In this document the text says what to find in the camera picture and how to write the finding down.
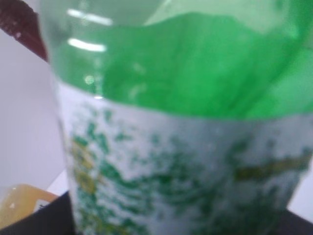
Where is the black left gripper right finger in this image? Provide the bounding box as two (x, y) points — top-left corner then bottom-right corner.
(278, 210), (313, 235)

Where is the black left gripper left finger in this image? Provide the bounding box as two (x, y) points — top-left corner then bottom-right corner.
(0, 192), (76, 235)

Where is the green sprite bottle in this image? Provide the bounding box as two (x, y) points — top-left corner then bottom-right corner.
(40, 0), (313, 235)

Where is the yellow juice bottle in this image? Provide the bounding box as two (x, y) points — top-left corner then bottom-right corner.
(0, 184), (58, 229)

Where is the dark red wine bottle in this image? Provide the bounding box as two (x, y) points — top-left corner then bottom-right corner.
(0, 0), (48, 62)

